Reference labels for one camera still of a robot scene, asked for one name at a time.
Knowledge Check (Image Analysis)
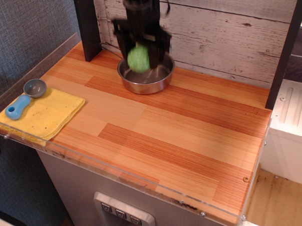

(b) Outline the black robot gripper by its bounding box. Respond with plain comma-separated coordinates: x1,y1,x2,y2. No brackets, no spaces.
112,0,171,69

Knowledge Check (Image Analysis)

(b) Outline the green plastic grape bunch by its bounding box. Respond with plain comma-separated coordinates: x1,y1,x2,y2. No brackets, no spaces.
127,45,150,73

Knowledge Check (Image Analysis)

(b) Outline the yellow folded rag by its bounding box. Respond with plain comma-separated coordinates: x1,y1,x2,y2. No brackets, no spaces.
0,87,85,146

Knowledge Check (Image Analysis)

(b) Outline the stainless steel pot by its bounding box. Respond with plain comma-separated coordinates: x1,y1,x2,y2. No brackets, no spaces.
117,43,175,95

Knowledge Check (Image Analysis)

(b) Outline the blue grey measuring scoop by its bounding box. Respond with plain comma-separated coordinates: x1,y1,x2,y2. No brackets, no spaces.
5,79,47,121

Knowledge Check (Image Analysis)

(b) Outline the silver toy fridge cabinet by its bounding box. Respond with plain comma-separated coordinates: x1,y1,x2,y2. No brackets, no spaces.
38,151,223,226

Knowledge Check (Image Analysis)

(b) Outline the clear acrylic edge guard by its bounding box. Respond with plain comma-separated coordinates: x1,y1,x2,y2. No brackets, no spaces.
0,106,246,226

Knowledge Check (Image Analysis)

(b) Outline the silver ice dispenser panel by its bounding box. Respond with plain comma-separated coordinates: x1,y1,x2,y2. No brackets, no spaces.
94,191,156,226

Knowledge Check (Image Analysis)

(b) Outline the white toy sink unit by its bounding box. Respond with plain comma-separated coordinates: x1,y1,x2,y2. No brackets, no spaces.
260,79,302,184

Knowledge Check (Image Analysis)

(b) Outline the dark left vertical post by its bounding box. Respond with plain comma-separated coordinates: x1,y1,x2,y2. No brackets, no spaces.
73,0,102,62

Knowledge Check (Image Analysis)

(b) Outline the dark vertical post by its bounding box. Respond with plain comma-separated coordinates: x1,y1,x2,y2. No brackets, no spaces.
73,0,102,62
265,0,302,110

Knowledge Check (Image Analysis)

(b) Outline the dark right vertical post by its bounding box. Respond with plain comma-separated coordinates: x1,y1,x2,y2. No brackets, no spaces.
265,0,302,110

